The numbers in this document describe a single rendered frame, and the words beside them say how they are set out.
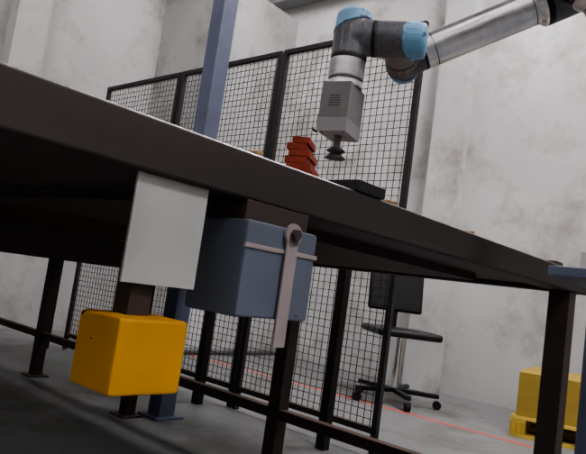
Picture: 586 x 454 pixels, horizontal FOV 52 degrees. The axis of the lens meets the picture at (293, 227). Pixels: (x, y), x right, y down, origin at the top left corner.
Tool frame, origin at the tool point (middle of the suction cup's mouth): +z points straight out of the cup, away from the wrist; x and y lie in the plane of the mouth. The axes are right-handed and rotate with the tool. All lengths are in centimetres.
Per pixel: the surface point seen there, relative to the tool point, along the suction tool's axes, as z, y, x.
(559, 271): 16.9, -17.6, 43.5
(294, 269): 25.0, 40.9, 14.0
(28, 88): 13, 76, 2
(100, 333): 35, 64, 4
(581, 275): 17, -17, 48
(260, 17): -267, -445, -305
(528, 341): 45, -439, 9
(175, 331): 34, 58, 9
